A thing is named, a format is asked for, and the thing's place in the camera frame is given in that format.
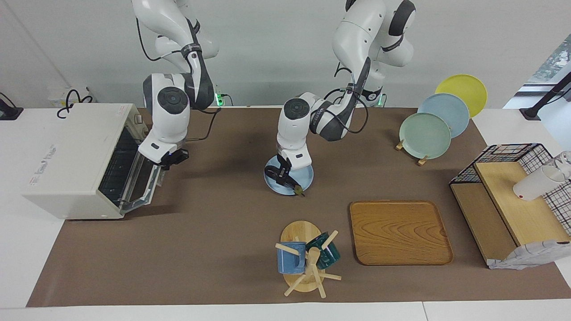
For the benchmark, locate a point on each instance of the dark purple eggplant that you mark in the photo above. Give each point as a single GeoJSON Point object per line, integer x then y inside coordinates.
{"type": "Point", "coordinates": [299, 191]}

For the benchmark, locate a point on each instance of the wooden serving tray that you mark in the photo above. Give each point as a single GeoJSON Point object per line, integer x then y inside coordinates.
{"type": "Point", "coordinates": [399, 232]}

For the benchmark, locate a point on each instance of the cream toaster oven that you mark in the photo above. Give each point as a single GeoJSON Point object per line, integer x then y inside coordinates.
{"type": "Point", "coordinates": [71, 160]}

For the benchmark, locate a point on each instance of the wooden plate rack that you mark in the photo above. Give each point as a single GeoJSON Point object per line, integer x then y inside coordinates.
{"type": "Point", "coordinates": [422, 160]}

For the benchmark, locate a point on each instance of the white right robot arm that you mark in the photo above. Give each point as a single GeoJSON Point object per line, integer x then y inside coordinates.
{"type": "Point", "coordinates": [169, 120]}

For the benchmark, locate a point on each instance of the large light blue plate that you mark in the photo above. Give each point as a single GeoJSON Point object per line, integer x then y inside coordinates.
{"type": "Point", "coordinates": [450, 111]}

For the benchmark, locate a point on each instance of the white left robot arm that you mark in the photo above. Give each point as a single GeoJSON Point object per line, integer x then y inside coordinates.
{"type": "Point", "coordinates": [294, 129]}

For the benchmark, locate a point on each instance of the wooden step shelf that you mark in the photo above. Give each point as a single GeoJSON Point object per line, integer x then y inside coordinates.
{"type": "Point", "coordinates": [522, 214]}

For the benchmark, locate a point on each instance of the white marbled cloth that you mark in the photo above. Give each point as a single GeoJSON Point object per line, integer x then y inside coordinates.
{"type": "Point", "coordinates": [526, 257]}

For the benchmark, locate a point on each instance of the black clamp mount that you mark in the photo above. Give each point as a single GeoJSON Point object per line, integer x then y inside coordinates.
{"type": "Point", "coordinates": [9, 111]}

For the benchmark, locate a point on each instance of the pale green plate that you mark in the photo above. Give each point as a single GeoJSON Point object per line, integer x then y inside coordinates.
{"type": "Point", "coordinates": [424, 136]}

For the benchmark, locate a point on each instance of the window with outdoor view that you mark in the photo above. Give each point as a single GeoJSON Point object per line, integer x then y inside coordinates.
{"type": "Point", "coordinates": [557, 58]}

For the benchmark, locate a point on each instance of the yellow plate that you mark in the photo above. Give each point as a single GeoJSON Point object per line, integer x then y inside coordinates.
{"type": "Point", "coordinates": [466, 89]}

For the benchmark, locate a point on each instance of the small light blue plate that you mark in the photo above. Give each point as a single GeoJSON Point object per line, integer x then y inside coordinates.
{"type": "Point", "coordinates": [305, 176]}

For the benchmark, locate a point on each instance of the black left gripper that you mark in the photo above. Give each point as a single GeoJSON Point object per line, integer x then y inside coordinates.
{"type": "Point", "coordinates": [285, 164]}

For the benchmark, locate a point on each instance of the dark green mug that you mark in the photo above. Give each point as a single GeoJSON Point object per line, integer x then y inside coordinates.
{"type": "Point", "coordinates": [330, 256]}

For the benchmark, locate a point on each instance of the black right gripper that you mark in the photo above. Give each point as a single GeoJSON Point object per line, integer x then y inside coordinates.
{"type": "Point", "coordinates": [175, 158]}

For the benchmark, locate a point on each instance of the clear glass cup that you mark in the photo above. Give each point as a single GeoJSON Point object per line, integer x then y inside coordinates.
{"type": "Point", "coordinates": [565, 162]}

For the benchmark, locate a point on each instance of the white paper cup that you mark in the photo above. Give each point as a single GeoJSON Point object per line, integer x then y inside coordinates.
{"type": "Point", "coordinates": [533, 185]}

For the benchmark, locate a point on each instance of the blue mug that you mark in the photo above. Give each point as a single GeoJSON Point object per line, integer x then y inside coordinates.
{"type": "Point", "coordinates": [290, 261]}

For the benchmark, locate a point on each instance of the black clamp stand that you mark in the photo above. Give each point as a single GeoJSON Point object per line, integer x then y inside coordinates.
{"type": "Point", "coordinates": [546, 99]}

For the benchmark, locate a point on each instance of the wooden mug tree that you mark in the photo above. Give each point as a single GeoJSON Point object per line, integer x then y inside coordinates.
{"type": "Point", "coordinates": [299, 232]}

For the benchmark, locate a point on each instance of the brown table mat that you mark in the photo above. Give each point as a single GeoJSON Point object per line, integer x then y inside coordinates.
{"type": "Point", "coordinates": [223, 200]}

